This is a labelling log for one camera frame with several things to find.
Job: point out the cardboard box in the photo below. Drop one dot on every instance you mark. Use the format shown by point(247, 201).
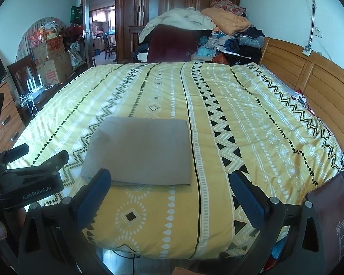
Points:
point(56, 70)
point(50, 50)

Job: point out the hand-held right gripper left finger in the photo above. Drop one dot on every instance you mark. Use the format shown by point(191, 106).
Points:
point(93, 197)

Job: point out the orange cushion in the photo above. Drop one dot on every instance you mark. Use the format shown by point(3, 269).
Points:
point(226, 20)

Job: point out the green bag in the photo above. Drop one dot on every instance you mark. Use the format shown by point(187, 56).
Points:
point(76, 13)

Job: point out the yellow patterned bed cover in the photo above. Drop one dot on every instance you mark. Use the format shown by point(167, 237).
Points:
point(246, 149)

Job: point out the pile of clothes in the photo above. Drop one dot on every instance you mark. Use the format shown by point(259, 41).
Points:
point(235, 47)

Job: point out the wooden dresser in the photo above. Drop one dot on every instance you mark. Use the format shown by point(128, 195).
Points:
point(8, 114)

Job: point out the dining chair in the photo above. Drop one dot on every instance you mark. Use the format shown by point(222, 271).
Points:
point(109, 47)

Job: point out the maroon cloth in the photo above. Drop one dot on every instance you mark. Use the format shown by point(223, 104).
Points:
point(172, 44)

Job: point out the white router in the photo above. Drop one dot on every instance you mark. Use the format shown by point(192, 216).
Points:
point(34, 84)

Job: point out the dark wooden side table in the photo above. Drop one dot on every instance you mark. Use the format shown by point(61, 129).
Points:
point(50, 93)

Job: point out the cream blanket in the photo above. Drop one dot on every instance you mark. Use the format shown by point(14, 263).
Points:
point(177, 21)

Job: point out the floral pillow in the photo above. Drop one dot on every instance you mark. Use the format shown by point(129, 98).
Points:
point(304, 100)

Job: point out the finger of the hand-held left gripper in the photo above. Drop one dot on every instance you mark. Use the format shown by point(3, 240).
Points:
point(46, 163)
point(14, 153)

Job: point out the red floral blanket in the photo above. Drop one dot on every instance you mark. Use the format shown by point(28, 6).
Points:
point(228, 7)

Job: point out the wooden headboard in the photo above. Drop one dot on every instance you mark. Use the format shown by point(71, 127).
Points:
point(318, 77)

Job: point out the grey pants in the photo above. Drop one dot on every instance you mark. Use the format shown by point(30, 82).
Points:
point(140, 149)

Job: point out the white wall socket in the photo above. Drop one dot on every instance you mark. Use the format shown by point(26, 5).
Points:
point(318, 32)
point(306, 51)

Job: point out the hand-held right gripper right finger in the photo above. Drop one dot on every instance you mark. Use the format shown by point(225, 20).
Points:
point(248, 200)

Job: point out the door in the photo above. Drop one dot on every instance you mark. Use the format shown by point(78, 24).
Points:
point(87, 20)

